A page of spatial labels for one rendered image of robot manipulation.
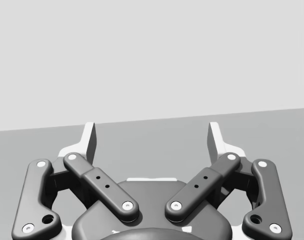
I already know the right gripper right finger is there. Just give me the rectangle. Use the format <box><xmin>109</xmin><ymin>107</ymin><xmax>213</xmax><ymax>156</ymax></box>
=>
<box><xmin>164</xmin><ymin>121</ymin><xmax>293</xmax><ymax>240</ymax></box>

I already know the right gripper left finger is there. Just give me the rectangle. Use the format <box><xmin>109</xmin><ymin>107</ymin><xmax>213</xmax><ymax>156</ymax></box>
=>
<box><xmin>11</xmin><ymin>121</ymin><xmax>140</xmax><ymax>240</ymax></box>

